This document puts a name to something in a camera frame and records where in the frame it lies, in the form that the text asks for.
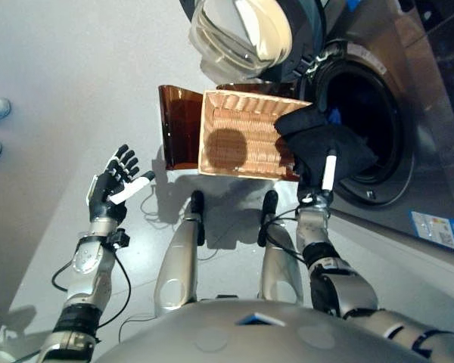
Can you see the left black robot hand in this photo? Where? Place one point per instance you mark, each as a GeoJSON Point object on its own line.
{"type": "Point", "coordinates": [109, 196]}

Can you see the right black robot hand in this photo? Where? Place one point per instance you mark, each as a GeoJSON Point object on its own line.
{"type": "Point", "coordinates": [327, 174]}

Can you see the black garment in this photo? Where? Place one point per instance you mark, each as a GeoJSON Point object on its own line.
{"type": "Point", "coordinates": [325, 143]}

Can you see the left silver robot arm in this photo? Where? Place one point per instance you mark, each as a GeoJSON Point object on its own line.
{"type": "Point", "coordinates": [83, 280]}

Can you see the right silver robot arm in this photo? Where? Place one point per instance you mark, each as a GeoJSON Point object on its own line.
{"type": "Point", "coordinates": [344, 276]}

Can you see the grey front-load washing machine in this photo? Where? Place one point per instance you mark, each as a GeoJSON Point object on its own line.
{"type": "Point", "coordinates": [401, 113]}

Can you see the round washing machine door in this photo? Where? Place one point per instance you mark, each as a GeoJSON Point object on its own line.
{"type": "Point", "coordinates": [253, 34]}

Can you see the woven wicker laundry basket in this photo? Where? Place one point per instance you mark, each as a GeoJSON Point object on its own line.
{"type": "Point", "coordinates": [246, 140]}

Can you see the left silver robot leg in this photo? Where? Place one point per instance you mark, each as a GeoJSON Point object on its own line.
{"type": "Point", "coordinates": [178, 261]}

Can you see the silver robot leg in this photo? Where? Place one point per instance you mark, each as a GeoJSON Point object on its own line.
{"type": "Point", "coordinates": [178, 261]}
{"type": "Point", "coordinates": [276, 257]}

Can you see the brown acrylic stool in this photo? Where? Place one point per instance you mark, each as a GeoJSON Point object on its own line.
{"type": "Point", "coordinates": [178, 128]}

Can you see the right silver robot leg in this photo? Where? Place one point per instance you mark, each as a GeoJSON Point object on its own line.
{"type": "Point", "coordinates": [276, 257]}

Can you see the white appliance platform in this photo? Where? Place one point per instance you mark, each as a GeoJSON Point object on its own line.
{"type": "Point", "coordinates": [401, 246]}

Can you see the blue white instruction sticker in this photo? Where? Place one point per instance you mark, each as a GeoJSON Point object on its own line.
{"type": "Point", "coordinates": [440, 228]}

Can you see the blue energy label sticker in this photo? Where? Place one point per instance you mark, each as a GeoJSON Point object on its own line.
{"type": "Point", "coordinates": [352, 4]}

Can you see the silver robot torso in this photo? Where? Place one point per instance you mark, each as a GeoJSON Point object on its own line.
{"type": "Point", "coordinates": [249, 332]}

